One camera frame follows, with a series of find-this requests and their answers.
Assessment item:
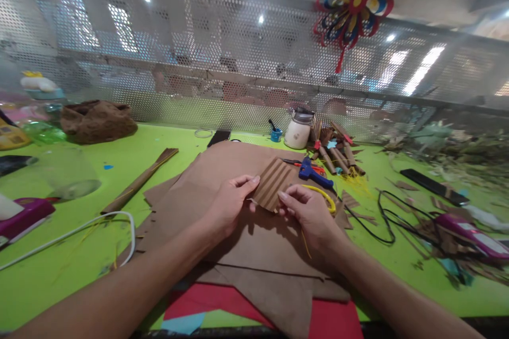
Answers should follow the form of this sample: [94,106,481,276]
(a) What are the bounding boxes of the bottle with plush toy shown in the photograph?
[20,70,67,117]

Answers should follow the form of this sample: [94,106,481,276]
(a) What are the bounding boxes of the light blue paper cutout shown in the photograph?
[160,311,206,336]

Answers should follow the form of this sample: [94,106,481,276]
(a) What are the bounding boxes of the pile of brown paper scraps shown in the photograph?
[391,180,509,288]

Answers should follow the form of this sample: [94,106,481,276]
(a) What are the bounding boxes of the person's right thumb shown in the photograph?
[277,190,305,217]

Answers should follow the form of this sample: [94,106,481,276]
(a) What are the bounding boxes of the pile of brown paper rolls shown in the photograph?
[306,118,367,177]

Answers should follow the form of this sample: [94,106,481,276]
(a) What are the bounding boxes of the white cable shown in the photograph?
[0,210,137,272]

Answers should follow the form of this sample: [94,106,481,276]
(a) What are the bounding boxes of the cream jar with lid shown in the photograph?
[284,107,315,150]

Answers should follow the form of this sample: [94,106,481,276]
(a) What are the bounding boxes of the pleated brown paper piece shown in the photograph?
[248,156,296,213]

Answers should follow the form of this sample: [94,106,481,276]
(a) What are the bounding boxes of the person's right hand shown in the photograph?
[276,183,352,267]

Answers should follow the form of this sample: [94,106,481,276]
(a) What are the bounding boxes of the magenta device with white block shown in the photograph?
[0,193,57,247]

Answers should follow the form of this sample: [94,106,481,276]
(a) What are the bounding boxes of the large brown paper sheets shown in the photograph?
[118,141,352,339]

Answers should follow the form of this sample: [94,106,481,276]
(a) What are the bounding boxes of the green plastic bottle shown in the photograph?
[22,119,67,146]

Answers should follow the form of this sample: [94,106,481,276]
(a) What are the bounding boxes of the yellow toy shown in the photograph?
[0,110,32,151]

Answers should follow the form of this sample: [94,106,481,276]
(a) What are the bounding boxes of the person's left thumb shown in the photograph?
[233,174,261,192]

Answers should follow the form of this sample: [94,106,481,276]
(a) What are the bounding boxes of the brown fuzzy bag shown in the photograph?
[60,99,139,146]

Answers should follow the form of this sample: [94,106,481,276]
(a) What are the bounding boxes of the colourful paper flower decoration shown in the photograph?
[312,0,402,74]

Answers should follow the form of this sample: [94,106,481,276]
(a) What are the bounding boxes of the blue paint pot with brush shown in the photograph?
[268,118,284,142]

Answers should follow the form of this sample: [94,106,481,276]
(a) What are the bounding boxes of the clear plastic cup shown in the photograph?
[37,145,102,201]

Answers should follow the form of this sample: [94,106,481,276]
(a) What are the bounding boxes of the blue glue gun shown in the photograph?
[298,156,335,190]

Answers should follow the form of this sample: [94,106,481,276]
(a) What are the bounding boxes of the pile of dried green leaves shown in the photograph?
[378,118,509,185]

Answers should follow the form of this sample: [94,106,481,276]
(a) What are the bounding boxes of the long black flat device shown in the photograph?
[399,168,471,208]

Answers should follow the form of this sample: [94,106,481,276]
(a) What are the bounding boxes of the perforated metal screen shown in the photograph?
[0,0,509,147]

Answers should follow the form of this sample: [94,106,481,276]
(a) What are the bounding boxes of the black flat object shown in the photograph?
[0,154,39,177]

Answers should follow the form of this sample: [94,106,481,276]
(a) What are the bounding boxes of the magenta glue gun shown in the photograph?
[434,213,509,262]

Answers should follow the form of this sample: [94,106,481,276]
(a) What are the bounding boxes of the rolled brown paper fringe stick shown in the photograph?
[101,148,180,217]

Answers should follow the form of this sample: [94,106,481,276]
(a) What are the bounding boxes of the person's right index finger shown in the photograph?
[287,183,323,207]

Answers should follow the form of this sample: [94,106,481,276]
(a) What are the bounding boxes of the person's left hand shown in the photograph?
[204,174,261,244]

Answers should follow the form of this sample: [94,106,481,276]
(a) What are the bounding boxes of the red paper sheet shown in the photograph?
[163,282,365,339]

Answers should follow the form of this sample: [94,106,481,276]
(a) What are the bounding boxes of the black cable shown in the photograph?
[343,189,440,245]

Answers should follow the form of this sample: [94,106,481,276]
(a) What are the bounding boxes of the black phone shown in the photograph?
[206,129,232,149]

